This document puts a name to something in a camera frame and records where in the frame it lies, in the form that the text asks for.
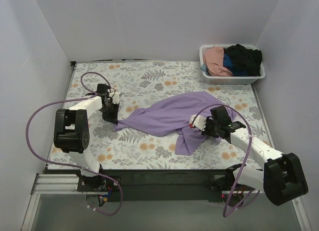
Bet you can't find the blue t shirt in basket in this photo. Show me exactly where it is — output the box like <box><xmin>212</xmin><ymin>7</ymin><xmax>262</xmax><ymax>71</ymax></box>
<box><xmin>223</xmin><ymin>54</ymin><xmax>249</xmax><ymax>77</ymax></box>

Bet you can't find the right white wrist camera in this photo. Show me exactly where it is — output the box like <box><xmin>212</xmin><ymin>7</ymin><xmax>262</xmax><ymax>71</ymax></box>
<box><xmin>189</xmin><ymin>115</ymin><xmax>206</xmax><ymax>131</ymax></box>

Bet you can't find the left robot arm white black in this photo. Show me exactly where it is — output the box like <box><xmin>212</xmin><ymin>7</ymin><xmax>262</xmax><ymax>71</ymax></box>
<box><xmin>53</xmin><ymin>84</ymin><xmax>120</xmax><ymax>191</ymax></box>

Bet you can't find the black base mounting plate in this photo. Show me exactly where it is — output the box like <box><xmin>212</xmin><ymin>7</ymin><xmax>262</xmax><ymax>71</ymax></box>
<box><xmin>77</xmin><ymin>169</ymin><xmax>233</xmax><ymax>202</ymax></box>

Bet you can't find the aluminium frame rail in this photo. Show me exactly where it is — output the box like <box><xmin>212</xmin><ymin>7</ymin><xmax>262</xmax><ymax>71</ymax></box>
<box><xmin>22</xmin><ymin>175</ymin><xmax>311</xmax><ymax>231</ymax></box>

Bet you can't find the black t shirt in basket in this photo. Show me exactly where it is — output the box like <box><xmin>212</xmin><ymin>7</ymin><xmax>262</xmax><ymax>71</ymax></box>
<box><xmin>224</xmin><ymin>44</ymin><xmax>263</xmax><ymax>76</ymax></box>

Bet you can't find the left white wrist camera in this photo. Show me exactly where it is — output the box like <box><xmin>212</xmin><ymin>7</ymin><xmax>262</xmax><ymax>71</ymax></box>
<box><xmin>109</xmin><ymin>91</ymin><xmax>121</xmax><ymax>104</ymax></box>

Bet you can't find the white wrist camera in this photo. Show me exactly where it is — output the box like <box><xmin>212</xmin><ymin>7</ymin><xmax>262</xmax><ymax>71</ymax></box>
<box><xmin>109</xmin><ymin>91</ymin><xmax>121</xmax><ymax>104</ymax></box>
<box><xmin>189</xmin><ymin>115</ymin><xmax>206</xmax><ymax>131</ymax></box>

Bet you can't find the white plastic laundry basket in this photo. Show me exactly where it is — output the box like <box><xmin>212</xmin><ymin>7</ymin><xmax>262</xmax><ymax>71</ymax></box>
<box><xmin>199</xmin><ymin>44</ymin><xmax>266</xmax><ymax>85</ymax></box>

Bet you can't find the pink t shirt in basket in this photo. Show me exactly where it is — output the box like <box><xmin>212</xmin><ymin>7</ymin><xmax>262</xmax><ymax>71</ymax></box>
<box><xmin>203</xmin><ymin>46</ymin><xmax>233</xmax><ymax>77</ymax></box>

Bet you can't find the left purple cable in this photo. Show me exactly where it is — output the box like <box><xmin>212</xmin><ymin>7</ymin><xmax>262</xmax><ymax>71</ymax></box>
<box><xmin>26</xmin><ymin>71</ymin><xmax>124</xmax><ymax>216</ymax></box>

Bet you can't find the purple t shirt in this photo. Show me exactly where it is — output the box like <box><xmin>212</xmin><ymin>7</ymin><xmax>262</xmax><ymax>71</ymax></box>
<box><xmin>114</xmin><ymin>91</ymin><xmax>222</xmax><ymax>156</ymax></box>

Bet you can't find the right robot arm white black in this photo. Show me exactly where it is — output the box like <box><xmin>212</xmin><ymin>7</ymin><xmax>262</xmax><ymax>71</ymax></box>
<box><xmin>189</xmin><ymin>106</ymin><xmax>309</xmax><ymax>206</ymax></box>

